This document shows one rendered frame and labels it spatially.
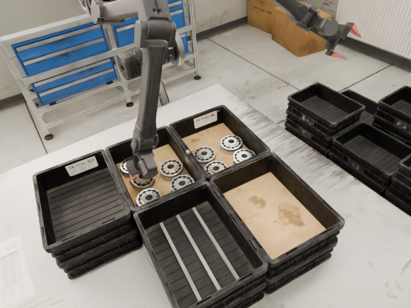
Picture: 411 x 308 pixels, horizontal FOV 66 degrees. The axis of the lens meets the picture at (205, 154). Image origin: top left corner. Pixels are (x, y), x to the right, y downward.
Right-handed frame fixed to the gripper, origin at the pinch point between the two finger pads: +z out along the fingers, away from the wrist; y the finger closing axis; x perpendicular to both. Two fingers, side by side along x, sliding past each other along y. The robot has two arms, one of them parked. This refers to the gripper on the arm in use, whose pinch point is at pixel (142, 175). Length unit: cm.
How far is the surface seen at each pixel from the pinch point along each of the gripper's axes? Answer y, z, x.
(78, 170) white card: -22.3, 8.2, 17.0
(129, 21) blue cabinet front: 58, 68, 180
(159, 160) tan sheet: 11.1, 7.7, 7.7
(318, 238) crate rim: 37, -26, -55
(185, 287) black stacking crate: -4.2, -10.2, -47.8
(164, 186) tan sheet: 6.7, 2.8, -7.3
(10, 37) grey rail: -36, 58, 176
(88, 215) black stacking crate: -24.4, 5.7, -5.6
